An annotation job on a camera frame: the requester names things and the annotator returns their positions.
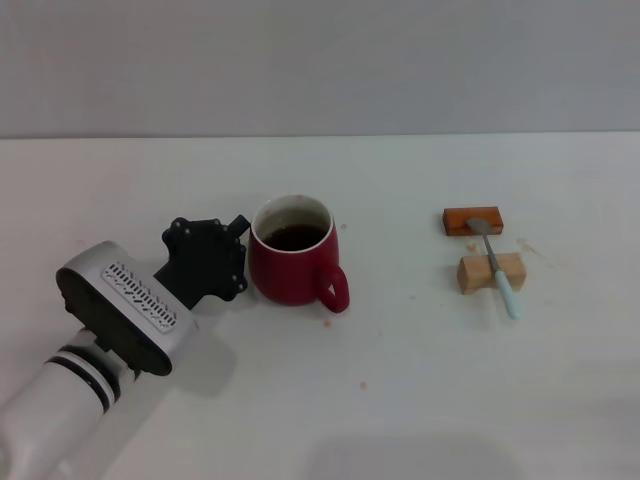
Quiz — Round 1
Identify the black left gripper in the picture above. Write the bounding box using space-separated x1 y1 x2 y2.
152 214 252 309

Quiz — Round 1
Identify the red ceramic cup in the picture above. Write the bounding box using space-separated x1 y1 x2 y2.
248 194 351 314

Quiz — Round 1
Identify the blue handled metal spoon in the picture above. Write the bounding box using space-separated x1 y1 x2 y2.
466 217 523 321

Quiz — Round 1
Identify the orange wooden block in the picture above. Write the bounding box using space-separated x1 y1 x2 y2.
442 206 504 238

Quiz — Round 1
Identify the light wooden arch block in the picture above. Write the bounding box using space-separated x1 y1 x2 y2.
456 252 529 296

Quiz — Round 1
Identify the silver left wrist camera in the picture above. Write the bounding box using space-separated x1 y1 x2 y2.
55 241 200 378

